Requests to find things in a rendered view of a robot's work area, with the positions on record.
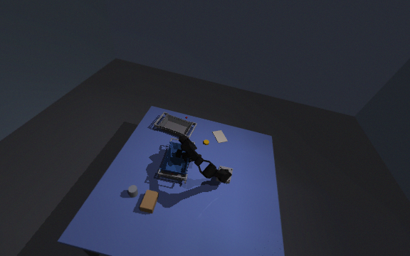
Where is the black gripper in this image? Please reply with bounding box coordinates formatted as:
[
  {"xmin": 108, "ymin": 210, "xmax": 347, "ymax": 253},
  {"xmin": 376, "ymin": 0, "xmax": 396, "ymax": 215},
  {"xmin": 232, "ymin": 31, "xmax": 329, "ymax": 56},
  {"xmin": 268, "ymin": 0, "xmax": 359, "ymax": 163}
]
[{"xmin": 175, "ymin": 149, "xmax": 194, "ymax": 162}]

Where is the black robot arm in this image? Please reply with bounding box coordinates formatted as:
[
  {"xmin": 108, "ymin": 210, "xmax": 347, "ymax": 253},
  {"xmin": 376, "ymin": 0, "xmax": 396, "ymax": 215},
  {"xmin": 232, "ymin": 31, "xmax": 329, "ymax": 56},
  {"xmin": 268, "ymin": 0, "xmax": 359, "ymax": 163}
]
[{"xmin": 179, "ymin": 135, "xmax": 232, "ymax": 183}]

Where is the grey cylinder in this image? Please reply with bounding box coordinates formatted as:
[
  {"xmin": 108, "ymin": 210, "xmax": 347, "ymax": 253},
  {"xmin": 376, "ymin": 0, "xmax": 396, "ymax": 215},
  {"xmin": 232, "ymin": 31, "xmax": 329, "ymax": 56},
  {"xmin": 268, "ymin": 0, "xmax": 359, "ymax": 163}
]
[{"xmin": 128, "ymin": 185, "xmax": 138, "ymax": 198}]

